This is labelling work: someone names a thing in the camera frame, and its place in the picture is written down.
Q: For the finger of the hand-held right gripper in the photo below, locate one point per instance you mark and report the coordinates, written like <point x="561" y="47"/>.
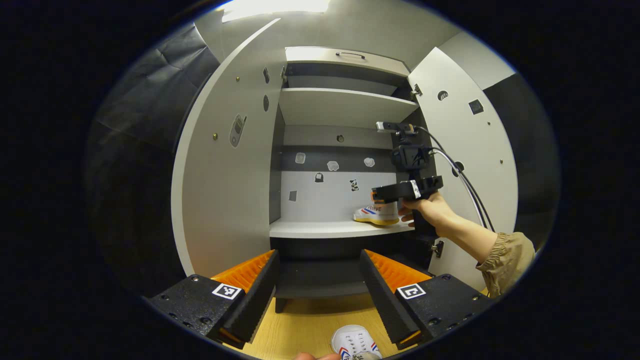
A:
<point x="395" y="192"/>

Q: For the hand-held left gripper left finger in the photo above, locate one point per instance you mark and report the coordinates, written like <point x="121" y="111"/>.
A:
<point x="257" y="300"/>

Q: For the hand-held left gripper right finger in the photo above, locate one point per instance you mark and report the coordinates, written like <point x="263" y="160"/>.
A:
<point x="382" y="297"/>

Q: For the white striped shoe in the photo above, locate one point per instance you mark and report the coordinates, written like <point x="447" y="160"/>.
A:
<point x="354" y="342"/>
<point x="377" y="212"/>

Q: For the white shoe cabinet door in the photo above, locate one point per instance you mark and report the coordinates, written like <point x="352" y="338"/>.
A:
<point x="480" y="150"/>
<point x="225" y="200"/>

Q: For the white shoe cabinet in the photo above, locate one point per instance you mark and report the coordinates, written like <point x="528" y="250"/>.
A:
<point x="340" y="107"/>

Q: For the white cabinet drawer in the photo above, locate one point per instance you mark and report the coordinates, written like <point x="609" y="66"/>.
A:
<point x="320" y="56"/>

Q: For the black backdrop cloth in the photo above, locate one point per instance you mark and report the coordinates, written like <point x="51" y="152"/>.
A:
<point x="140" y="175"/>

